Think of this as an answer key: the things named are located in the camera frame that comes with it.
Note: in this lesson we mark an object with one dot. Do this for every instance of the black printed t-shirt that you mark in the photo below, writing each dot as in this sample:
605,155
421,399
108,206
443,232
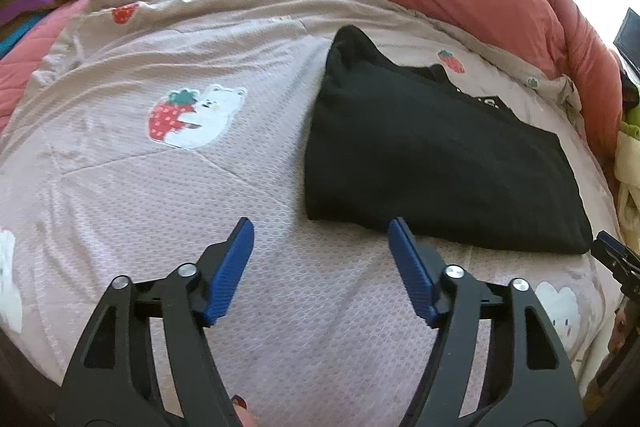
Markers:
425,157

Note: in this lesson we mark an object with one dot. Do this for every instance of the dark screen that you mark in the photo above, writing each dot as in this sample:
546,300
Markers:
629,39

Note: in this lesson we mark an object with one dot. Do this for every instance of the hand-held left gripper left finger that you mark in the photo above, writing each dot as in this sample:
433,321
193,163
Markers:
230,269

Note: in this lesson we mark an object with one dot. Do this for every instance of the person's left hand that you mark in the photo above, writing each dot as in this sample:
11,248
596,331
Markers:
245,412

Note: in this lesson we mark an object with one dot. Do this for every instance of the yellow green cloth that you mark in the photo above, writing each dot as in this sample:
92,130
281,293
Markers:
629,157

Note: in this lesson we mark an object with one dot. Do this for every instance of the strawberry printed bed sheet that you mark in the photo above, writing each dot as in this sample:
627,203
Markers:
175,187

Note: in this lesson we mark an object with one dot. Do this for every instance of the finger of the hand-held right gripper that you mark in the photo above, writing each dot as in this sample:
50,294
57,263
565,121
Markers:
617,252

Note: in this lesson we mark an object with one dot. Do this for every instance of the pink quilted pillow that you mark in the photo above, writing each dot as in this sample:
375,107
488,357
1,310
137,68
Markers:
35,52

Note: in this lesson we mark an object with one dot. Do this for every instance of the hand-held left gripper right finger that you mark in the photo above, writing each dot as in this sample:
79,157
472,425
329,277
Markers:
410,272

